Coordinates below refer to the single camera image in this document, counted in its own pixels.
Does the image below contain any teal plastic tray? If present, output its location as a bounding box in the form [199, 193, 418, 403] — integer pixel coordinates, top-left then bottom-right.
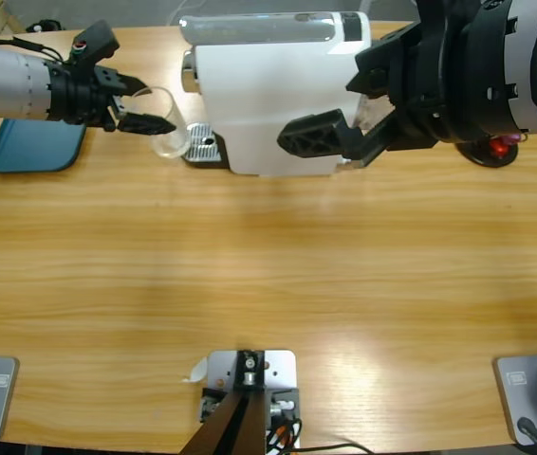
[0, 118, 87, 174]

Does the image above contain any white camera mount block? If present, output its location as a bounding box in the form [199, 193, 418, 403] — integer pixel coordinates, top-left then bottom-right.
[200, 349, 302, 451]

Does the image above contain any black capsule holder with rods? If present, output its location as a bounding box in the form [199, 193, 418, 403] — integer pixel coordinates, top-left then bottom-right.
[455, 140, 520, 169]

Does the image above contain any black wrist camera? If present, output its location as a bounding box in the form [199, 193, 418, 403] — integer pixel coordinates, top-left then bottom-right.
[69, 19, 121, 72]

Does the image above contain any orange and white cable bundle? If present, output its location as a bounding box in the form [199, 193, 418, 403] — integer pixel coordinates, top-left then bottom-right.
[266, 417, 304, 451]

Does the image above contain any dark camera post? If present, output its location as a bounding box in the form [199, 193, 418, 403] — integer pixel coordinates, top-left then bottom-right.
[176, 349, 269, 455]

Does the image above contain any thin black mount cable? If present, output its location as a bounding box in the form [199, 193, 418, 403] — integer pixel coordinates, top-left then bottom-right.
[291, 443, 377, 455]

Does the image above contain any white capsule coffee machine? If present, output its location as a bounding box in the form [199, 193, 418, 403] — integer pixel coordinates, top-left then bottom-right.
[176, 9, 374, 179]

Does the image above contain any small black floor object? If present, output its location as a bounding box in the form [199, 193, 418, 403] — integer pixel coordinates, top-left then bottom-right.
[25, 18, 66, 34]

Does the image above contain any white floor cable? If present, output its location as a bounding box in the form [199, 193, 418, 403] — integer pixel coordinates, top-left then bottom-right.
[166, 0, 203, 26]

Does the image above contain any clear plastic cup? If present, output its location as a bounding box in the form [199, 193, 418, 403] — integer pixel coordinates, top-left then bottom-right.
[133, 85, 190, 161]

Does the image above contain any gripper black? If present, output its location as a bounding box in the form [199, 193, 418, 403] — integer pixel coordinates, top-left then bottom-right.
[276, 0, 448, 169]
[46, 59, 178, 137]

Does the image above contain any curled white tape piece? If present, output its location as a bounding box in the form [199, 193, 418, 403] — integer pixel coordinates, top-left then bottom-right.
[181, 357, 210, 384]

